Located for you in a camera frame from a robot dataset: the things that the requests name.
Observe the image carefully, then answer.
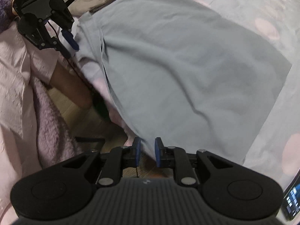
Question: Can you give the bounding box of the grey long-sleeve garment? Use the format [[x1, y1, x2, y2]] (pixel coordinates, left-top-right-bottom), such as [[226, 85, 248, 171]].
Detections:
[[75, 0, 291, 164]]

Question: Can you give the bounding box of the black smartphone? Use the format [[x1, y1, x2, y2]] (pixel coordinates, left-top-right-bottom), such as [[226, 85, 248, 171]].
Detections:
[[282, 179, 300, 221]]

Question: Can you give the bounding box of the grey pink-dotted bed sheet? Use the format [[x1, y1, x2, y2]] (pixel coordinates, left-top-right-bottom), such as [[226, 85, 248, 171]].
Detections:
[[70, 0, 300, 193]]

